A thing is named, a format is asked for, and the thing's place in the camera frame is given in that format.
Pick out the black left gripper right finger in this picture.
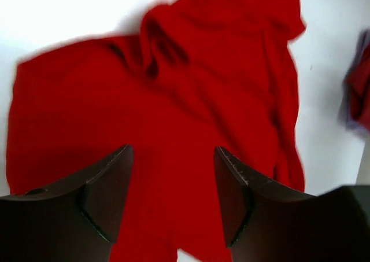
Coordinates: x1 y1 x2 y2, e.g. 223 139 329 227
214 147 369 261

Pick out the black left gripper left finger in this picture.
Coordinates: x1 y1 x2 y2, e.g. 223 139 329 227
1 145 134 261

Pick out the bright red t shirt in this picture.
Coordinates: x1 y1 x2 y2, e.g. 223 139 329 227
6 0 305 261

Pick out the folded dark red t shirt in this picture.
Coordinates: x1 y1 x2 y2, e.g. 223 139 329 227
346 46 369 129

